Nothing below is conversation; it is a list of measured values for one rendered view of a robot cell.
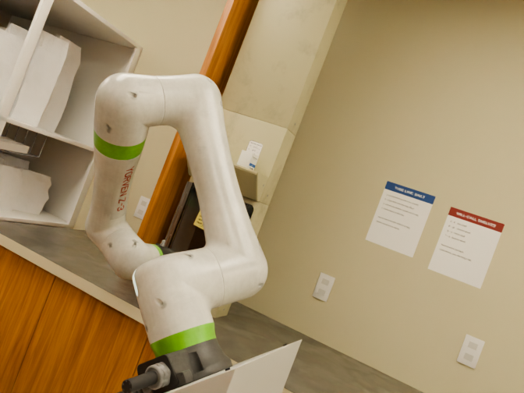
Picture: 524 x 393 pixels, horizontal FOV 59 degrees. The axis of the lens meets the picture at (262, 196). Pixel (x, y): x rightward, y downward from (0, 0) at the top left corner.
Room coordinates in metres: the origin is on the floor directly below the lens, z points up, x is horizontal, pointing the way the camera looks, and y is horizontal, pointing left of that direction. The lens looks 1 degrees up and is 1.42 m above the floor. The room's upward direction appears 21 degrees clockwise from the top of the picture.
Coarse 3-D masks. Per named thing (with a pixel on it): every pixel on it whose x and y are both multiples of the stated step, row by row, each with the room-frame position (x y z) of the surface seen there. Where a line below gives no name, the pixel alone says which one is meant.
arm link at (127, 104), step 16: (112, 80) 0.96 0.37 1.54; (128, 80) 0.96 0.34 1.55; (144, 80) 0.98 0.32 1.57; (96, 96) 0.98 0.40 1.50; (112, 96) 0.95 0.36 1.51; (128, 96) 0.95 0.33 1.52; (144, 96) 0.97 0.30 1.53; (160, 96) 0.99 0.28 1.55; (96, 112) 0.99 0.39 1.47; (112, 112) 0.96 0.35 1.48; (128, 112) 0.96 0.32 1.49; (144, 112) 0.98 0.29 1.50; (160, 112) 1.00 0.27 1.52; (96, 128) 1.02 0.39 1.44; (112, 128) 0.99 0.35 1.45; (128, 128) 0.99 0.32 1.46; (144, 128) 1.02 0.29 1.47; (96, 144) 1.05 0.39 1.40; (112, 144) 1.02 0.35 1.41; (128, 144) 1.03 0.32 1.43
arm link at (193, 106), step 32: (192, 96) 1.03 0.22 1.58; (192, 128) 1.03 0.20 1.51; (224, 128) 1.07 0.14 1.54; (192, 160) 1.04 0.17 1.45; (224, 160) 1.04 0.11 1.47; (224, 192) 1.02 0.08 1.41; (224, 224) 1.00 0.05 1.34; (224, 256) 0.97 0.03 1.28; (256, 256) 1.00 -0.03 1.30; (224, 288) 0.95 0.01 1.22; (256, 288) 1.00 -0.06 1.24
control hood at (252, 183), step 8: (240, 168) 1.69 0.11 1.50; (248, 168) 1.68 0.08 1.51; (240, 176) 1.72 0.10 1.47; (248, 176) 1.69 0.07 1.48; (256, 176) 1.67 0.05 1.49; (264, 176) 1.73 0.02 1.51; (240, 184) 1.74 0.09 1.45; (248, 184) 1.72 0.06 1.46; (256, 184) 1.70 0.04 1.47; (264, 184) 1.76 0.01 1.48; (248, 192) 1.74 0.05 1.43; (256, 192) 1.72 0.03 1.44; (256, 200) 1.75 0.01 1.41
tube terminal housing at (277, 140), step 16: (224, 112) 1.88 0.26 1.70; (240, 128) 1.84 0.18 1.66; (256, 128) 1.82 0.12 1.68; (272, 128) 1.79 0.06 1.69; (240, 144) 1.83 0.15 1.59; (272, 144) 1.78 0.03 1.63; (288, 144) 1.83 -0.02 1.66; (272, 160) 1.78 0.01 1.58; (192, 176) 1.89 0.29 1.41; (272, 176) 1.80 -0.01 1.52; (272, 192) 1.86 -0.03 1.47; (256, 208) 1.77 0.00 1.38; (256, 224) 1.82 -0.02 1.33
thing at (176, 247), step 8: (192, 184) 1.87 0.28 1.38; (192, 192) 1.87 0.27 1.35; (192, 200) 1.86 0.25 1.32; (184, 208) 1.87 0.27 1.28; (192, 208) 1.86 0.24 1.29; (248, 208) 1.77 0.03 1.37; (184, 216) 1.86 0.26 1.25; (192, 216) 1.85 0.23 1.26; (184, 224) 1.86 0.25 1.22; (192, 224) 1.85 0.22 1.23; (176, 232) 1.87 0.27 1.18; (184, 232) 1.85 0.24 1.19; (192, 232) 1.84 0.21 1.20; (200, 232) 1.83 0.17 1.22; (176, 240) 1.86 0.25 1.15; (184, 240) 1.85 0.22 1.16; (192, 240) 1.84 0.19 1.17; (200, 240) 1.82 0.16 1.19; (176, 248) 1.86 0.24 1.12; (184, 248) 1.84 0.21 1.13; (192, 248) 1.83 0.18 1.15
